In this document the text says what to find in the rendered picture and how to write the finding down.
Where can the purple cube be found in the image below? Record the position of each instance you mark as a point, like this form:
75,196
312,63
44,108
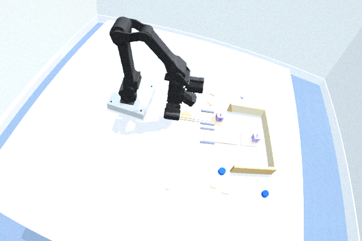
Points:
219,117

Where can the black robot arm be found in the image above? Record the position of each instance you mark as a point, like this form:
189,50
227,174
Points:
178,73

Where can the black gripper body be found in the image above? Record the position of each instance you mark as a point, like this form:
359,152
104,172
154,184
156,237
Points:
172,112

